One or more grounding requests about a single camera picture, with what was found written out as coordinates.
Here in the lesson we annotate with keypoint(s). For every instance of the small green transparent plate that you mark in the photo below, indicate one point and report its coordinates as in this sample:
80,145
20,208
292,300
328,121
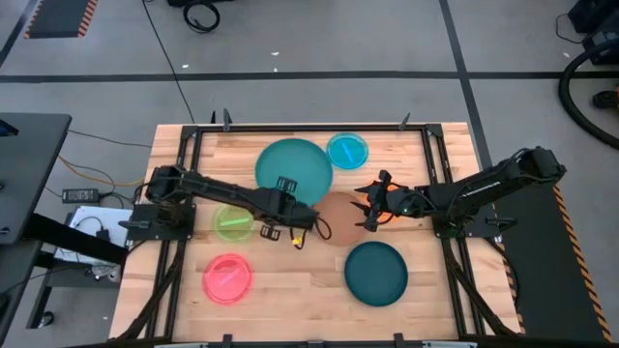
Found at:
233,223

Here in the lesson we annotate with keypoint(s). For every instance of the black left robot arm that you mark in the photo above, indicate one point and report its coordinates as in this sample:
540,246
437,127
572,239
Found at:
208,186

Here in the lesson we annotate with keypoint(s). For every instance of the white flat box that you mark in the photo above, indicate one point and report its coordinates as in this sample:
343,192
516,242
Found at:
82,227

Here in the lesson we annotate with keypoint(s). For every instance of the black orange-striped floor mat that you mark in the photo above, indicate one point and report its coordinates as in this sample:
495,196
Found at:
58,17

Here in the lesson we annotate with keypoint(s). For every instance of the black equipment cabinet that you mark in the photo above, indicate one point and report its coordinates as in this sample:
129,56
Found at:
198,2

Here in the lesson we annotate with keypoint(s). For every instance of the large teal plastic plate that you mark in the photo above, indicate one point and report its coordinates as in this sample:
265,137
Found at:
290,164

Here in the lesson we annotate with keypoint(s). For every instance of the black and orange tool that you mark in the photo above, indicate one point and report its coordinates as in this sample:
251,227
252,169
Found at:
604,99

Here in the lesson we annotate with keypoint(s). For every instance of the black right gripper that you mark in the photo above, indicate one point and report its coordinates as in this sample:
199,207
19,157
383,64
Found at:
399,200

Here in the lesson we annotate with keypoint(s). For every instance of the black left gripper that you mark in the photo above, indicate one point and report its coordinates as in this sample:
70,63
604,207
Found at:
300,215

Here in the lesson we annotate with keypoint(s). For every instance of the black power adapter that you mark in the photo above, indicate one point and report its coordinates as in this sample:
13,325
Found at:
79,195

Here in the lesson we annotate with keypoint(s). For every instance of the black equipment stack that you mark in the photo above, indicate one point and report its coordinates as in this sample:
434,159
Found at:
599,19

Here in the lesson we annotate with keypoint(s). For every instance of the medium dark teal plate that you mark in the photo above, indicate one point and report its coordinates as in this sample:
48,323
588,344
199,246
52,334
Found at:
376,273

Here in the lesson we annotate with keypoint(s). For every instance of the black aluminium table frame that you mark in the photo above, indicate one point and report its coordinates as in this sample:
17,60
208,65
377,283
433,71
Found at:
314,128

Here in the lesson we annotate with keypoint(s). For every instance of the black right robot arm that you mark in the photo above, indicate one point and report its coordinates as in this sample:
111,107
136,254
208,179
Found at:
483,186

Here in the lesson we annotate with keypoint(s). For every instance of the small blue transparent plate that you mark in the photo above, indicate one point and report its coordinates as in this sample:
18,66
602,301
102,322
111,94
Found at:
347,151

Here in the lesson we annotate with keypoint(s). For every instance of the small orange transparent plate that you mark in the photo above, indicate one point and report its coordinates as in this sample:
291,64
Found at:
386,218

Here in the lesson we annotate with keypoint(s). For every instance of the small red transparent plate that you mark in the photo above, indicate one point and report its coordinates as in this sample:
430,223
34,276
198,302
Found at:
227,279

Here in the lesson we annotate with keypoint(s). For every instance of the large black hazard-striped mat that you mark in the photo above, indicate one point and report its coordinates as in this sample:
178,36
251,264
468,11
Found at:
546,266

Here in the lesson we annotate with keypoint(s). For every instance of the black desk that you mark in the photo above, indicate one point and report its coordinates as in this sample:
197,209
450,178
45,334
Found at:
29,169

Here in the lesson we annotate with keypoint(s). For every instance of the brown plastic plate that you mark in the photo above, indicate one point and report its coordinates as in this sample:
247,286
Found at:
338,222

